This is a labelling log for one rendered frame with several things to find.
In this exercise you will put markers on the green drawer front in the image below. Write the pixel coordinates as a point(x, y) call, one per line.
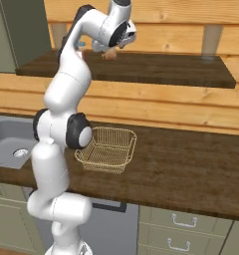
point(204, 244)
point(207, 221)

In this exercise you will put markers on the tall green cabinet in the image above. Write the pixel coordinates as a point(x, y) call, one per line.
point(18, 33)

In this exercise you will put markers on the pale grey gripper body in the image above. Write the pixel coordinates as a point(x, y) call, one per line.
point(99, 47)

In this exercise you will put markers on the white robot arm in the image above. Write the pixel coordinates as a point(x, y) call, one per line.
point(61, 99)

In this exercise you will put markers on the grey sink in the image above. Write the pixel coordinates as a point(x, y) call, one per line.
point(5, 139)

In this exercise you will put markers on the tan round object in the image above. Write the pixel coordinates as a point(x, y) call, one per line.
point(110, 55)

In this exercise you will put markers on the grey post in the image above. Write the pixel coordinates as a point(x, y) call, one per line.
point(59, 35)
point(211, 41)

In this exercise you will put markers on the small blue object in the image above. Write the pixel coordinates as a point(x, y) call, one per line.
point(81, 44)

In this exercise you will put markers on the grey dishwasher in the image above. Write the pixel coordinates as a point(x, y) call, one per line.
point(115, 232)

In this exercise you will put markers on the green cupboard door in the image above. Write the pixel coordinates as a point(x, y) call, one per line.
point(236, 239)
point(10, 225)

